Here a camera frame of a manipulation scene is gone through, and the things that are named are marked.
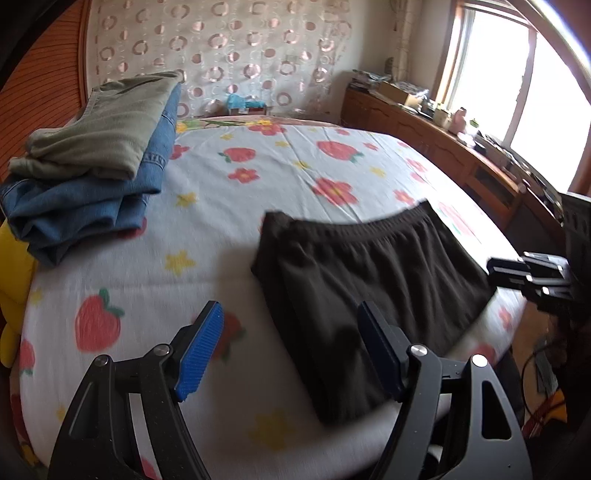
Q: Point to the yellow plush toy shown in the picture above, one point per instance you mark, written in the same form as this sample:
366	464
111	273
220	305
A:
14	277

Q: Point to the wooden louvered wardrobe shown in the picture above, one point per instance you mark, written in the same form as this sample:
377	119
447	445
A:
51	78

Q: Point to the pile of papers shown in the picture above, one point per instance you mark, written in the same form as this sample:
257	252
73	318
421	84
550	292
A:
367	78

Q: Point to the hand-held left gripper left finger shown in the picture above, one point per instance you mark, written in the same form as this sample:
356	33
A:
201	355

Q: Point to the small blue and red box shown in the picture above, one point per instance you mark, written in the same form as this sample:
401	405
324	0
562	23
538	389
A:
244	106

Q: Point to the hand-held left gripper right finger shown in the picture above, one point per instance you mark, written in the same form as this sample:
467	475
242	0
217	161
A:
376	341

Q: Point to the long wooden cabinet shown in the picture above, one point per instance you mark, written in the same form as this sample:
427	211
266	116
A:
415	124

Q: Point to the folded blue jeans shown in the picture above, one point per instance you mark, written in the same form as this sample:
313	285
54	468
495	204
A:
92	207

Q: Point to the open cardboard box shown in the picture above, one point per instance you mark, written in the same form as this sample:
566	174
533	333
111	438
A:
397	92

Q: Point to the white wrapped pipe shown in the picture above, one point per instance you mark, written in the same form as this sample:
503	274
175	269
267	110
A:
404	41

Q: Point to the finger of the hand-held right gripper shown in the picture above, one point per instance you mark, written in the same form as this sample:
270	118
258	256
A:
508	266
508	280

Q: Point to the pink figurine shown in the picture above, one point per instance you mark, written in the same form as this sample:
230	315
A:
460	120

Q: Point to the dark brown pants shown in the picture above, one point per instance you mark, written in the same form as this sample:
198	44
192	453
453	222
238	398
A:
369	267

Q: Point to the bed with floral sheet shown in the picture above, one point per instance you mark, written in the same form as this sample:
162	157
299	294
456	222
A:
277	161

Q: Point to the bright window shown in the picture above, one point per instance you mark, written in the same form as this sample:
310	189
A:
494	69

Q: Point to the circle patterned curtain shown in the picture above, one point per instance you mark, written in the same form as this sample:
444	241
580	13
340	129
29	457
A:
240	46

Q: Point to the folded grey-green pants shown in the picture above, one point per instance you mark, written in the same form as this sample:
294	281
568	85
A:
101	129

